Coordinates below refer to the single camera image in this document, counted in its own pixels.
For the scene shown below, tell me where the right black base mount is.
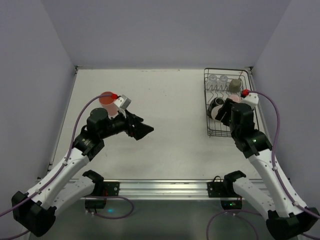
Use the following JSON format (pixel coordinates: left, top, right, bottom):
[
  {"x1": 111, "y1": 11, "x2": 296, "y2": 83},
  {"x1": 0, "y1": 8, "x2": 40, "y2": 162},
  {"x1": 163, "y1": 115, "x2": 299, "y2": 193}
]
[{"x1": 206, "y1": 170, "x2": 246, "y2": 210}]

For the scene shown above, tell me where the grey-green ceramic cup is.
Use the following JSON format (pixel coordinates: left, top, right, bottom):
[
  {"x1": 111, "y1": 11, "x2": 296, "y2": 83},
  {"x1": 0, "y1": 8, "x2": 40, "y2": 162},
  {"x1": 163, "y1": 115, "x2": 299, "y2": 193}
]
[{"x1": 228, "y1": 78, "x2": 242, "y2": 93}]

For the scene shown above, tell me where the pink ceramic mug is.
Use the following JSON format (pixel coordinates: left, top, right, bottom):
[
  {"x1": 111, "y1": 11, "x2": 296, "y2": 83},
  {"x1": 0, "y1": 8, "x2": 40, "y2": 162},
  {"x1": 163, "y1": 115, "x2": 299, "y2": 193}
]
[{"x1": 228, "y1": 94, "x2": 242, "y2": 103}]

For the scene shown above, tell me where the black mug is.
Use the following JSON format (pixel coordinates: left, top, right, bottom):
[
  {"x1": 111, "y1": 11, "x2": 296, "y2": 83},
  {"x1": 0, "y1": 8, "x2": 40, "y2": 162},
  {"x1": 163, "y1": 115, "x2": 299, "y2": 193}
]
[{"x1": 206, "y1": 97, "x2": 225, "y2": 121}]

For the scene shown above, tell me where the tall pink plastic cup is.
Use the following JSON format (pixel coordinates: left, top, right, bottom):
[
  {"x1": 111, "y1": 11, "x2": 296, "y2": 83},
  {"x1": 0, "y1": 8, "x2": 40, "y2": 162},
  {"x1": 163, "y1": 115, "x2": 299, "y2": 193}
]
[{"x1": 99, "y1": 91, "x2": 118, "y2": 117}]

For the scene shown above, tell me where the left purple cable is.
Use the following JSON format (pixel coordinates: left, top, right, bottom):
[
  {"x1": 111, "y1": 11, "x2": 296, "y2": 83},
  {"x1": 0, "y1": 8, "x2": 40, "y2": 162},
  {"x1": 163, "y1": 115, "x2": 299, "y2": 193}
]
[{"x1": 0, "y1": 92, "x2": 136, "y2": 235}]

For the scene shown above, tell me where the aluminium mounting rail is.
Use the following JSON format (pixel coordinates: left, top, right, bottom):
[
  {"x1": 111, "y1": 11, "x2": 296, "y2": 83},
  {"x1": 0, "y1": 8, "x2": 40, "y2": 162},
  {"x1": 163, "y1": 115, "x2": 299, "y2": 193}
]
[{"x1": 33, "y1": 177, "x2": 296, "y2": 201}]

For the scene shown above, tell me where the purple cable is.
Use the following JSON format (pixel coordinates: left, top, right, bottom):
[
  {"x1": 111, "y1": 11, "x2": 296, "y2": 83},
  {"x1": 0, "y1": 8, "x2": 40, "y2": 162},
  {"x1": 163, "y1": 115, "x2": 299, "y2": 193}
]
[
  {"x1": 0, "y1": 92, "x2": 136, "y2": 235},
  {"x1": 206, "y1": 89, "x2": 320, "y2": 240}
]

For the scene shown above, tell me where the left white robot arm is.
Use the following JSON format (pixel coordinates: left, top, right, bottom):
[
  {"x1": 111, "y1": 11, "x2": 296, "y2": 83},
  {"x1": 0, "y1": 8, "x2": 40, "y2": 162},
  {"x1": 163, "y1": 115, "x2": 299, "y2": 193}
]
[{"x1": 11, "y1": 108, "x2": 154, "y2": 237}]

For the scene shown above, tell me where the wire dish rack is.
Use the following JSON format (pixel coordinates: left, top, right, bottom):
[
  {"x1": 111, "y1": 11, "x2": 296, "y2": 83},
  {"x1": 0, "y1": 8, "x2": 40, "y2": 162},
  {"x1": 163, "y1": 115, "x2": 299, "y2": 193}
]
[{"x1": 203, "y1": 67, "x2": 254, "y2": 137}]

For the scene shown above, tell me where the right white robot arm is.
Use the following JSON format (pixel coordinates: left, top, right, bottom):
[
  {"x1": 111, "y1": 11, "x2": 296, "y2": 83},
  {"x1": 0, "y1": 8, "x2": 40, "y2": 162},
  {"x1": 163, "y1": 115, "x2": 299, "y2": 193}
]
[{"x1": 216, "y1": 99, "x2": 320, "y2": 240}]

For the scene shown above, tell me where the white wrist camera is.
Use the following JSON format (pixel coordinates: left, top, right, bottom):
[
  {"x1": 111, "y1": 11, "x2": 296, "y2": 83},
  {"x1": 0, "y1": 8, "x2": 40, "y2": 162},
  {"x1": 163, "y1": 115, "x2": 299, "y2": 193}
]
[
  {"x1": 242, "y1": 92, "x2": 259, "y2": 110},
  {"x1": 114, "y1": 95, "x2": 132, "y2": 115}
]

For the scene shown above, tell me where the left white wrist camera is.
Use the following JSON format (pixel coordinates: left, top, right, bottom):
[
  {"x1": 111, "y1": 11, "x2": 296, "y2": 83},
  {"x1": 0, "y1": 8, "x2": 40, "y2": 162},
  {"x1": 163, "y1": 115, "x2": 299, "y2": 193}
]
[{"x1": 114, "y1": 95, "x2": 132, "y2": 115}]

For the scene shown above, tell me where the right clear glass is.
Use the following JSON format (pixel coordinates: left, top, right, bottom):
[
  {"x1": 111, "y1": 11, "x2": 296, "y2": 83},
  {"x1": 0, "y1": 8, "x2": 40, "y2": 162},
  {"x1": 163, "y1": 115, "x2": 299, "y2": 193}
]
[{"x1": 217, "y1": 75, "x2": 229, "y2": 89}]

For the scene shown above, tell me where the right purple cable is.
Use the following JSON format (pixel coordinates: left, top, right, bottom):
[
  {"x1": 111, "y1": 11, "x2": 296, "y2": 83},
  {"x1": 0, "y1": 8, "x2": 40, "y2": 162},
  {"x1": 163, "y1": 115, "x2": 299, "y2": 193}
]
[{"x1": 206, "y1": 89, "x2": 320, "y2": 240}]

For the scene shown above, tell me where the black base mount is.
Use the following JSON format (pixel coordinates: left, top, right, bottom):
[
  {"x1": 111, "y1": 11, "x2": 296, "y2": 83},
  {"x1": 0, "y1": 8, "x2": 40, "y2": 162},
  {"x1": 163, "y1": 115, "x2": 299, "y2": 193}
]
[
  {"x1": 82, "y1": 170, "x2": 120, "y2": 213},
  {"x1": 206, "y1": 170, "x2": 246, "y2": 210}
]

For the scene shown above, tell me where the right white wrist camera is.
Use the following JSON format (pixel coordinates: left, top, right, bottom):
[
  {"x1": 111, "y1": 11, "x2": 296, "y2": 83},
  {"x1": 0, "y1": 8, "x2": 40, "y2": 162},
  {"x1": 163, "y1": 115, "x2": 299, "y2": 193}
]
[{"x1": 242, "y1": 92, "x2": 259, "y2": 110}]

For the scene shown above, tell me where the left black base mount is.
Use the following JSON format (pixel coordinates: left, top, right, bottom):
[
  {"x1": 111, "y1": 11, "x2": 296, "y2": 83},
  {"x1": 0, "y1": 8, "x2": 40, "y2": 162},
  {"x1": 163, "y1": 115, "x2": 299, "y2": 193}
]
[{"x1": 82, "y1": 170, "x2": 120, "y2": 213}]

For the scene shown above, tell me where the clear glass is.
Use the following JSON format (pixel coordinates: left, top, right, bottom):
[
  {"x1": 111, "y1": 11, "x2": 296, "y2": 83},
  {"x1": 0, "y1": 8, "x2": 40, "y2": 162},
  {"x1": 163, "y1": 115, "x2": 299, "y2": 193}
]
[
  {"x1": 207, "y1": 74, "x2": 218, "y2": 88},
  {"x1": 217, "y1": 75, "x2": 229, "y2": 89}
]

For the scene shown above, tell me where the left clear glass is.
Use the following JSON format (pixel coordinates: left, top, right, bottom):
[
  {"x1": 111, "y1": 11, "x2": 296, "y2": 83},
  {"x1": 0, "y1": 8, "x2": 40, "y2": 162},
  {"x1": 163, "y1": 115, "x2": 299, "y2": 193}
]
[{"x1": 207, "y1": 74, "x2": 218, "y2": 88}]

